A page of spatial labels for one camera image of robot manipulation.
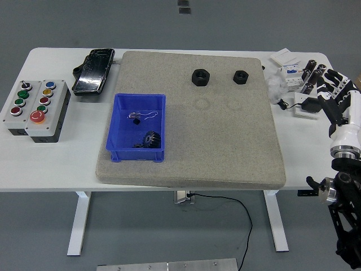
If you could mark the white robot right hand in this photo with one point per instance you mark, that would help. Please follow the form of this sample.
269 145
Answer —
351 121

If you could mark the large black gear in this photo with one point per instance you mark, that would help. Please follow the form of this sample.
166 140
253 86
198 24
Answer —
152 139

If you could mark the small black gear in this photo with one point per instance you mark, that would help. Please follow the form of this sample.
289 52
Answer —
137 146

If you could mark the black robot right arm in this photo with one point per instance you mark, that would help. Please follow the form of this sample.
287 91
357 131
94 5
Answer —
345 197

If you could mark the brown cardboard box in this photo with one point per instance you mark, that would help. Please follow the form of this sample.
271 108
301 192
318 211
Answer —
358 76

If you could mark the small black hex nut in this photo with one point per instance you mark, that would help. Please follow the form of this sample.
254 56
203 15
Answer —
240 76

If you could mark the large black hex nut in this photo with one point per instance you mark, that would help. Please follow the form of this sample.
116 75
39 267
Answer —
200 76

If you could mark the blue plastic box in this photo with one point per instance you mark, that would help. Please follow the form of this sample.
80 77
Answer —
124 135

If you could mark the grey emergency-stop button box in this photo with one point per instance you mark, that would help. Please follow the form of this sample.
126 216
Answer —
46 113

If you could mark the grey four-button control box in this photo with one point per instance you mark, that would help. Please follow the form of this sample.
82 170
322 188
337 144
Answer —
19 97

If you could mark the black power adapter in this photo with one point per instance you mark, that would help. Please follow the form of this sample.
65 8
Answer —
309 105

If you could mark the dark cylindrical capacitor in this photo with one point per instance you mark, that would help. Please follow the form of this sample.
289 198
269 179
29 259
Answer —
308 88
306 74
321 68
311 65
314 76

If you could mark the white square socket plate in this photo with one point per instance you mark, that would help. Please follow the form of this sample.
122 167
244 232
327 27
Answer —
299 97

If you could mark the white circuit breaker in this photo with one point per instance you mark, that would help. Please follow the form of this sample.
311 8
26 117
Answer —
292 76

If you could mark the crumpled clear plastic bag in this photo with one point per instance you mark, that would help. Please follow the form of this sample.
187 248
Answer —
275 86

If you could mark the white table leg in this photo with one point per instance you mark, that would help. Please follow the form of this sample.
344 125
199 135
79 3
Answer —
277 226
79 223

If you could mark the grey-brown foam mat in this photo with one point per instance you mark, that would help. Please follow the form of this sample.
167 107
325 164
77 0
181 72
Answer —
203 141

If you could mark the dark floor plate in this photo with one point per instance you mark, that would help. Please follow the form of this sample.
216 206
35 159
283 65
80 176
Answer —
184 10
183 2

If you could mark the small clear parts bag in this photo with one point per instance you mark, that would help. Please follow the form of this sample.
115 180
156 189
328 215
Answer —
134 115

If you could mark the grey metal plate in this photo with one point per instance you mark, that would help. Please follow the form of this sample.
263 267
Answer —
169 266

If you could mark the black foot pedal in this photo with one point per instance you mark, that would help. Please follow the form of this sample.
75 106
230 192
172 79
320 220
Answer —
91 73

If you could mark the white wall switch plate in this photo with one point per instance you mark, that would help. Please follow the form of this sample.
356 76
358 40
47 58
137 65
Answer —
285 57

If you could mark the silver under-table bracket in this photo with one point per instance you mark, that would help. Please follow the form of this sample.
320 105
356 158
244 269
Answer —
183 197

